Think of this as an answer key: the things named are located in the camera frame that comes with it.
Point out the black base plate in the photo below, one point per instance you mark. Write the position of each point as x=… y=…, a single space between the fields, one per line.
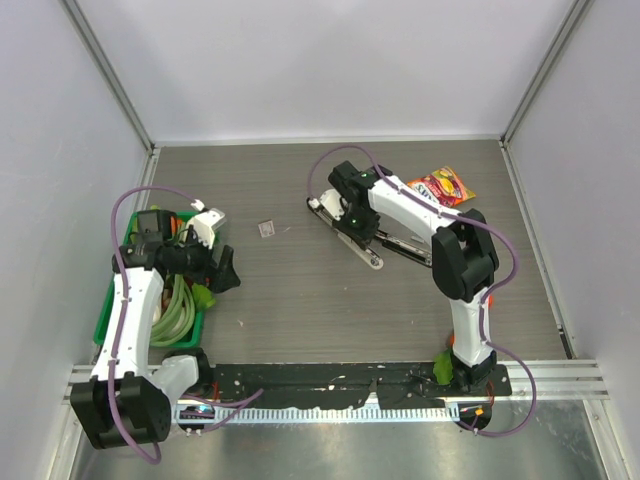
x=338 y=386

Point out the red white staple box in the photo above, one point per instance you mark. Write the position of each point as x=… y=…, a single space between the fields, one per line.
x=266 y=229

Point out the white slotted cable duct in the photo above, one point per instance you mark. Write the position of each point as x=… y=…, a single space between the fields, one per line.
x=370 y=413

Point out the green toy leaf sprig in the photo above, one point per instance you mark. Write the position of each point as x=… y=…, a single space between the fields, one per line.
x=203 y=297

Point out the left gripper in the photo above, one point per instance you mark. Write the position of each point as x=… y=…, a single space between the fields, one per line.
x=219 y=278

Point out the small orange toy vegetable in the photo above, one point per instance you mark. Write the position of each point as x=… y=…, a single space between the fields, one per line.
x=176 y=224

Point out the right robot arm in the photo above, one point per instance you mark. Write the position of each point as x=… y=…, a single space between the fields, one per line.
x=463 y=256

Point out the orange toy carrot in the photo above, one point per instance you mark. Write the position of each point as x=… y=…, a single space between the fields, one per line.
x=451 y=338

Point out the green plastic tray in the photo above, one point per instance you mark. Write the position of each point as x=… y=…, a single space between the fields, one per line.
x=177 y=324

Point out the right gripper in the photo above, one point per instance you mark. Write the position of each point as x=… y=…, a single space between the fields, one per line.
x=363 y=237

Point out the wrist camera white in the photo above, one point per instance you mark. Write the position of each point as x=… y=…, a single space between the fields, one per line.
x=329 y=206
x=206 y=223

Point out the orange candy bag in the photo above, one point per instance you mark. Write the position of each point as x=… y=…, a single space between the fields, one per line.
x=444 y=186

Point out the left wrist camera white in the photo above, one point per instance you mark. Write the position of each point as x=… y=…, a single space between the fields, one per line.
x=206 y=223

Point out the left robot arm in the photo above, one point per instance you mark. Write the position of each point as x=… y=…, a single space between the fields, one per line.
x=123 y=401

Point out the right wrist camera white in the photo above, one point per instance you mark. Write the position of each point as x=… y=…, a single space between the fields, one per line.
x=329 y=206

